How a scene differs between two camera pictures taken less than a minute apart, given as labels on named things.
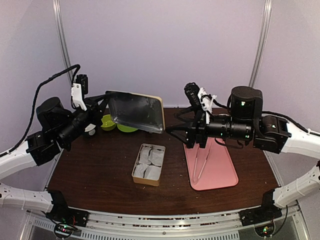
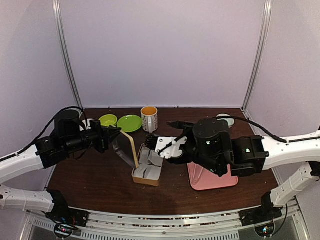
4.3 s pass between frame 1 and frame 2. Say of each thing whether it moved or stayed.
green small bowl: stayed
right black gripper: moved
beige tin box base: stayed
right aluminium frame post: stayed
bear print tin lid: moved
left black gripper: moved
